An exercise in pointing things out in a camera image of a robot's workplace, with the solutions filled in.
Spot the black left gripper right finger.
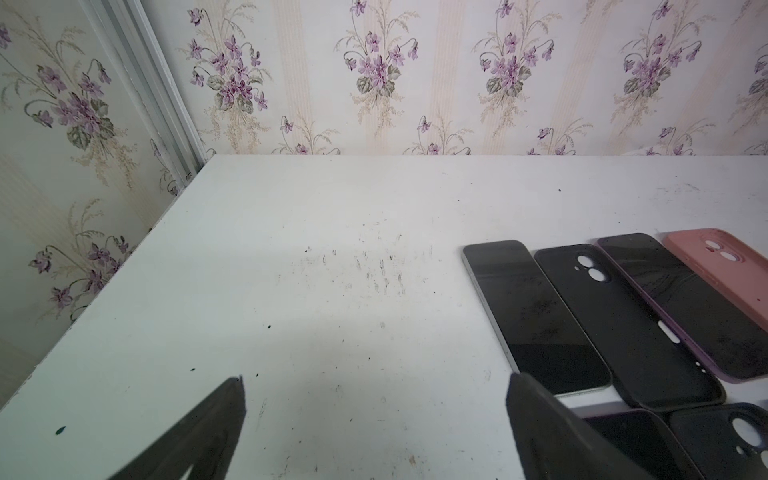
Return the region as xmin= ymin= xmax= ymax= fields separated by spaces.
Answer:
xmin=505 ymin=373 xmax=652 ymax=480

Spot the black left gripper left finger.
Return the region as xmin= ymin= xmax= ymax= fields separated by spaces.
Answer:
xmin=112 ymin=377 xmax=247 ymax=479

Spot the black phone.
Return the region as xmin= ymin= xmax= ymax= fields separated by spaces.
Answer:
xmin=462 ymin=240 xmax=613 ymax=396

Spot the black phone case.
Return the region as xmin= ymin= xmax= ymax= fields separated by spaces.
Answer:
xmin=534 ymin=244 xmax=726 ymax=414
xmin=669 ymin=403 xmax=767 ymax=479

